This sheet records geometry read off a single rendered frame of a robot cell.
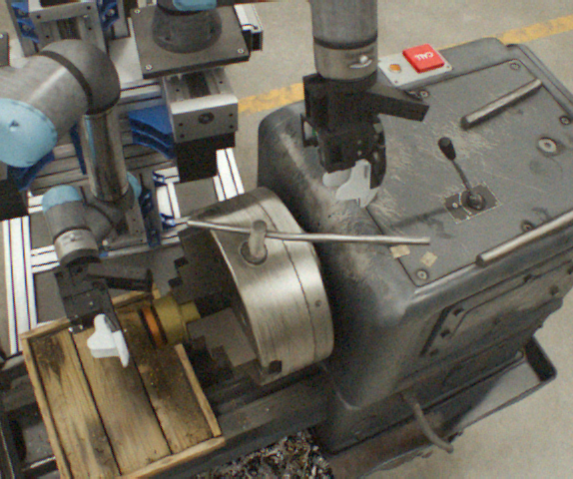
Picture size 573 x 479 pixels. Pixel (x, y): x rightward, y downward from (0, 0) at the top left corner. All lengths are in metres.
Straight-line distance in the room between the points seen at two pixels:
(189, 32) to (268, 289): 0.61
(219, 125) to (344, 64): 0.67
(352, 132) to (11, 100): 0.47
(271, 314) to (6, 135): 0.46
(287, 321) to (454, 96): 0.52
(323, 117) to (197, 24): 0.62
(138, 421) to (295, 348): 0.38
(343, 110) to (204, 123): 0.61
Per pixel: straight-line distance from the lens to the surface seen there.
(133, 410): 1.28
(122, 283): 1.16
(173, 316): 1.08
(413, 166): 1.10
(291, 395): 1.30
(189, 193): 2.35
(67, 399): 1.32
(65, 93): 0.99
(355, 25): 0.74
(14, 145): 0.98
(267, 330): 1.00
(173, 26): 1.38
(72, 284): 1.16
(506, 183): 1.13
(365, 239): 0.93
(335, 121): 0.80
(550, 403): 2.42
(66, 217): 1.21
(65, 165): 1.60
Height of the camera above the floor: 2.09
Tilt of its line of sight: 57 degrees down
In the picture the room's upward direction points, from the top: 4 degrees clockwise
